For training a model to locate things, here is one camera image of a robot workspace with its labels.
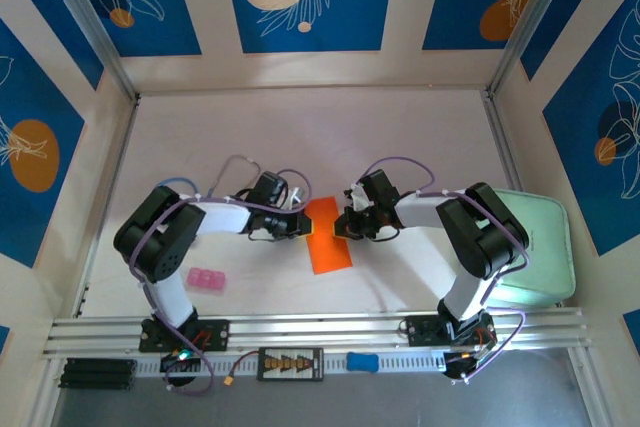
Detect orange cloth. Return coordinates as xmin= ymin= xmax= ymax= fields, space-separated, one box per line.
xmin=303 ymin=194 xmax=354 ymax=276

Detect pink pill box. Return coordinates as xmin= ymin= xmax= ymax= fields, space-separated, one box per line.
xmin=185 ymin=266 xmax=229 ymax=293

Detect blue stethoscope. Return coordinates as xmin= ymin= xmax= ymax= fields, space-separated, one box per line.
xmin=149 ymin=154 xmax=261 ymax=203

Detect blue bone-shaped clip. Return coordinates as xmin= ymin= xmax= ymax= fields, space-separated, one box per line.
xmin=345 ymin=351 xmax=380 ymax=373

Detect black power distribution board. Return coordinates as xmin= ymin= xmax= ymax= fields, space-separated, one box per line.
xmin=257 ymin=346 xmax=325 ymax=381

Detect mint green tray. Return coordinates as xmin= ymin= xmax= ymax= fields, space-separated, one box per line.
xmin=479 ymin=188 xmax=576 ymax=309

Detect black rectangular block stack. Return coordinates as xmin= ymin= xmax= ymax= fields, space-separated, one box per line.
xmin=58 ymin=356 xmax=137 ymax=391

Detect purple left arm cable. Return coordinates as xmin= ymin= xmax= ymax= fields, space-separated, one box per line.
xmin=128 ymin=166 xmax=314 ymax=396

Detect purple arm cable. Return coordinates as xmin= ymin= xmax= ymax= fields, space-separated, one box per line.
xmin=352 ymin=154 xmax=531 ymax=384
xmin=128 ymin=166 xmax=314 ymax=396

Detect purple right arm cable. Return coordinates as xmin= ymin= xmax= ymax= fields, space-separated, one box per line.
xmin=352 ymin=154 xmax=531 ymax=384

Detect aluminium mounting rail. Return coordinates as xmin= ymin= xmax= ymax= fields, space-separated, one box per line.
xmin=42 ymin=305 xmax=594 ymax=356

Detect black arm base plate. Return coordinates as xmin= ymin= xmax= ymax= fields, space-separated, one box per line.
xmin=138 ymin=317 xmax=231 ymax=353
xmin=407 ymin=314 xmax=496 ymax=348

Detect white slotted cable duct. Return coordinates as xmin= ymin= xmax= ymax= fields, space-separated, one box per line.
xmin=134 ymin=349 xmax=451 ymax=379

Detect red wire yellow connector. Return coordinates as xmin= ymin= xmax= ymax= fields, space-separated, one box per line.
xmin=223 ymin=349 xmax=262 ymax=390

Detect aluminium frame post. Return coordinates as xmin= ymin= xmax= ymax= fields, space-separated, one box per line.
xmin=487 ymin=0 xmax=586 ymax=101
xmin=35 ymin=0 xmax=142 ymax=103

